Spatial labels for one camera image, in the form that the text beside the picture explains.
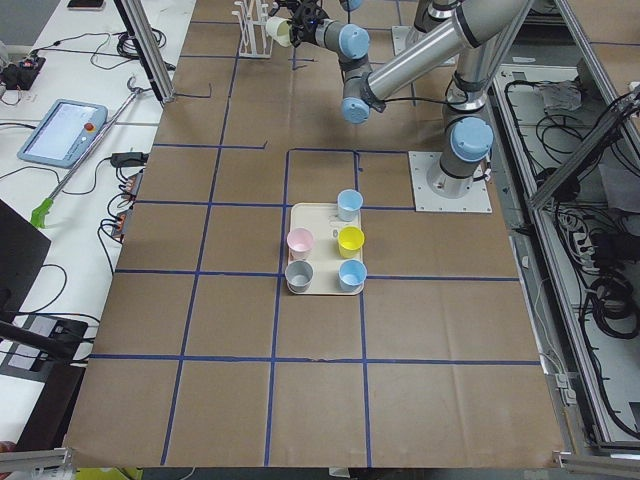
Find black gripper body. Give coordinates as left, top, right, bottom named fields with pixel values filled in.
left=289, top=3, right=320, bottom=47

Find white ikea cup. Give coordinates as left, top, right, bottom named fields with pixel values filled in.
left=265, top=16, right=292, bottom=47

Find light blue cup top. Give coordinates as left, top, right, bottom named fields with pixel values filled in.
left=337, top=189, right=363, bottom=222

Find light blue cup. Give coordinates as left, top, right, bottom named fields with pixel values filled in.
left=338, top=259, right=368, bottom=293
left=337, top=189, right=363, bottom=222

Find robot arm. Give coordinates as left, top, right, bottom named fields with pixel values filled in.
left=337, top=0, right=531, bottom=124
left=266, top=1, right=370, bottom=74

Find pink cup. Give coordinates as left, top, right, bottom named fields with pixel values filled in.
left=286, top=227, right=315, bottom=260

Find yellow cup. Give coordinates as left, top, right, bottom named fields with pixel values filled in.
left=337, top=226, right=365, bottom=259

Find grey cup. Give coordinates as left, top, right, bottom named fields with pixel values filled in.
left=285, top=260, right=314, bottom=294

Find light blue cup bottom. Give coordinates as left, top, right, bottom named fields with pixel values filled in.
left=338, top=259, right=368, bottom=293

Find cream serving tray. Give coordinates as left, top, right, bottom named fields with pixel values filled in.
left=286, top=203, right=364, bottom=296

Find black power adapter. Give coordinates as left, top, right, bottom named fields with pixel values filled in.
left=110, top=151, right=149, bottom=168

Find blue teach pendant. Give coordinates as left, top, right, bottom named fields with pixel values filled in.
left=17, top=99, right=108, bottom=168

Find reacher grabber tool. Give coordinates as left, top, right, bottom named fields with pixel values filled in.
left=30, top=75, right=145, bottom=229

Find black monitor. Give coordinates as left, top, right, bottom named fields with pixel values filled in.
left=0, top=201, right=51, bottom=321

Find white wire cup rack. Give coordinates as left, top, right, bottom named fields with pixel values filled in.
left=232, top=0, right=273, bottom=59

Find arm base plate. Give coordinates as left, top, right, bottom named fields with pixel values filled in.
left=390, top=25, right=451, bottom=66
left=408, top=151, right=492, bottom=214

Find aluminium frame post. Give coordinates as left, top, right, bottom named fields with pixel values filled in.
left=114, top=0, right=175, bottom=105

